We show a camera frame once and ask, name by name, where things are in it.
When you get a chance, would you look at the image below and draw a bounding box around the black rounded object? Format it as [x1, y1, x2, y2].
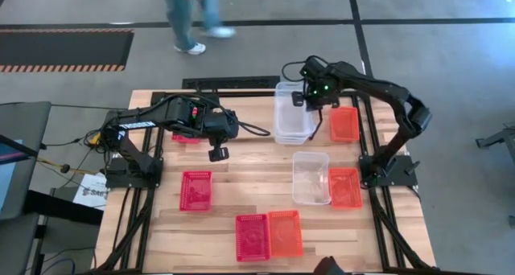
[312, 255, 348, 275]

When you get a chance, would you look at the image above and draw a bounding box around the orange plastic basket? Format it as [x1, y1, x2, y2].
[268, 209, 304, 258]
[328, 166, 364, 210]
[329, 106, 361, 143]

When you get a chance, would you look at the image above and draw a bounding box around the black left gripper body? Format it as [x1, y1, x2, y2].
[200, 109, 239, 147]

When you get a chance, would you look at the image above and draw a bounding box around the black hazard-striped floor mat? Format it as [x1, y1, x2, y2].
[0, 28, 135, 74]

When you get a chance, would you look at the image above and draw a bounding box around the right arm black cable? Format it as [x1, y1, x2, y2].
[280, 59, 310, 84]

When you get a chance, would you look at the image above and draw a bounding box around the black aluminium table frame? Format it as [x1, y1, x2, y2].
[93, 88, 440, 275]

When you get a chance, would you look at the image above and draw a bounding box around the yellow cable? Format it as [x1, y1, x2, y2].
[35, 130, 102, 175]

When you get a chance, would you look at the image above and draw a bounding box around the white printed paper sheet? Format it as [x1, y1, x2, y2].
[72, 172, 109, 211]

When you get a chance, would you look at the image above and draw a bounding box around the black floor vent grille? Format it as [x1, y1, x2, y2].
[181, 75, 282, 91]

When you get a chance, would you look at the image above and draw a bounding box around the person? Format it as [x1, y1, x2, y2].
[158, 0, 237, 56]

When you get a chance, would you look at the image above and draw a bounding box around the red plastic basket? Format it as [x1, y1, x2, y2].
[179, 170, 213, 212]
[171, 132, 201, 145]
[235, 213, 272, 263]

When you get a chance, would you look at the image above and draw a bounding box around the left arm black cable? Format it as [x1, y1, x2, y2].
[235, 119, 272, 138]

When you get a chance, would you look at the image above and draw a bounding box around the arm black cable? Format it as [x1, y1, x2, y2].
[280, 59, 310, 84]
[235, 119, 272, 138]

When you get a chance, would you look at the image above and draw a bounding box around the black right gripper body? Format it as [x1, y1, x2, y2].
[299, 56, 343, 110]

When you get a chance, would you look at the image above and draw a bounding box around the clear plastic basket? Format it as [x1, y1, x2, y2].
[274, 80, 318, 142]
[274, 81, 318, 146]
[292, 150, 332, 206]

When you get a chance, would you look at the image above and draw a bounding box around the grey side table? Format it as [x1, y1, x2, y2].
[0, 101, 52, 275]

